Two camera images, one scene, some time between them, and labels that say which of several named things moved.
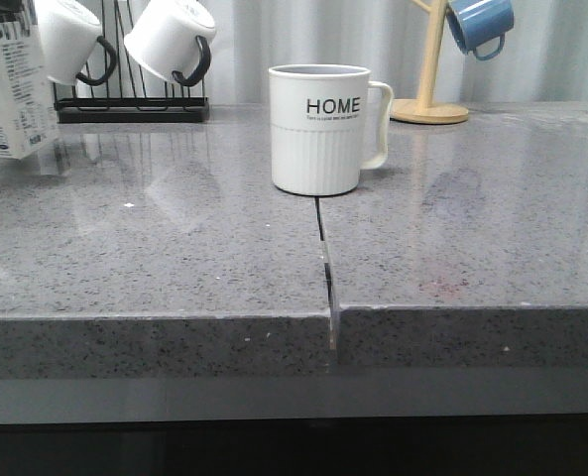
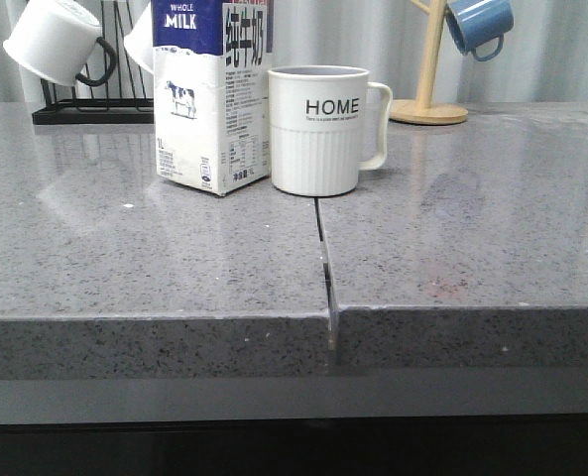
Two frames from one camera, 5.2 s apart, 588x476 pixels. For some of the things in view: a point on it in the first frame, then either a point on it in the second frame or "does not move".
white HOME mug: [316, 125] does not move
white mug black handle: [69, 35] does not move
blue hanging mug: [474, 22] does not move
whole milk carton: [15, 107] → [211, 65]
